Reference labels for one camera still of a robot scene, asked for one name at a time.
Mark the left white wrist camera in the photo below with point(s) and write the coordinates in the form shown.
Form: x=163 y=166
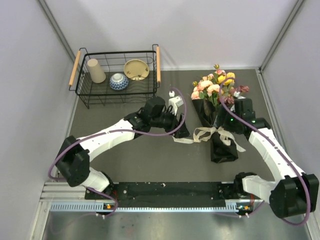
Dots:
x=174 y=102

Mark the cream ribbon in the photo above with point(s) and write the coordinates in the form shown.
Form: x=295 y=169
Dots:
x=204 y=134

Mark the black wire basket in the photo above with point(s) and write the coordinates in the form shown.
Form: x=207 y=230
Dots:
x=113 y=62

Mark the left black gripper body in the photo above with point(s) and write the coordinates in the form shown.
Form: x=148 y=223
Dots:
x=166 y=121

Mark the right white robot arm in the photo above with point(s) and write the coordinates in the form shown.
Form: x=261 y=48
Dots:
x=292 y=191

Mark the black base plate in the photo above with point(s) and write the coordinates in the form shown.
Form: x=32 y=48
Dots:
x=213 y=189

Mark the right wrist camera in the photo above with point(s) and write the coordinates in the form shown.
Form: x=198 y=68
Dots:
x=237 y=95

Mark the beige paper cup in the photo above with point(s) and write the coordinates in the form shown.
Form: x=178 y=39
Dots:
x=96 y=72

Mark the flower bouquet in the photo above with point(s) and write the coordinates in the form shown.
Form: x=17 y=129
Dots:
x=216 y=85

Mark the black wrapping paper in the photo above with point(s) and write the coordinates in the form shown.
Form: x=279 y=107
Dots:
x=211 y=116

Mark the grey cable duct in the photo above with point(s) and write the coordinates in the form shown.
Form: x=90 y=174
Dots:
x=101 y=207

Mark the yellow gold plate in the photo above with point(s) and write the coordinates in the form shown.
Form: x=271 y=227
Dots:
x=136 y=70

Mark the blue white ceramic bowl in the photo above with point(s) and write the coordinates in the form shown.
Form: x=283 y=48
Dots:
x=118 y=82

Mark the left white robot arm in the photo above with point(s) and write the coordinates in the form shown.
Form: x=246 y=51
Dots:
x=76 y=154

